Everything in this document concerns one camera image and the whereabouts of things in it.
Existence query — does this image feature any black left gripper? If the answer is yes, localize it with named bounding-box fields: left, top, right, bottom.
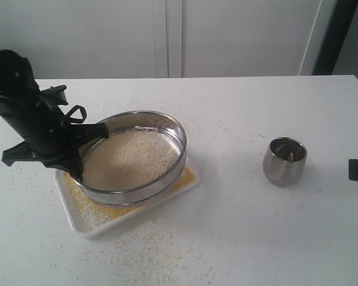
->
left=1, top=99, right=109, bottom=183

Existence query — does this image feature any round stainless steel sieve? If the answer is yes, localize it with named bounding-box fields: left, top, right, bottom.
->
left=74, top=110, right=187, bottom=207

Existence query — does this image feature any stainless steel cup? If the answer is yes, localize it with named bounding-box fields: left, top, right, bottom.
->
left=263, top=136, right=307, bottom=187

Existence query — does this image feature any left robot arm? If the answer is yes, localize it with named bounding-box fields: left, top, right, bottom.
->
left=0, top=49, right=109, bottom=182

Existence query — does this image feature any yellow grain mixture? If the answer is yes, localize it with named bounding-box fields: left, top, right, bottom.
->
left=61, top=132, right=196, bottom=227

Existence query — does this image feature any white plastic tray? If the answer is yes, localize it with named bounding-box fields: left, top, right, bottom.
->
left=54, top=157, right=200, bottom=239

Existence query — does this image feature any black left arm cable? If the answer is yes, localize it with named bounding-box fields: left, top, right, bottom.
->
left=61, top=104, right=88, bottom=125

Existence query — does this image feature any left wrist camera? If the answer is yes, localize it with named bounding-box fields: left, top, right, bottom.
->
left=39, top=85, right=69, bottom=108

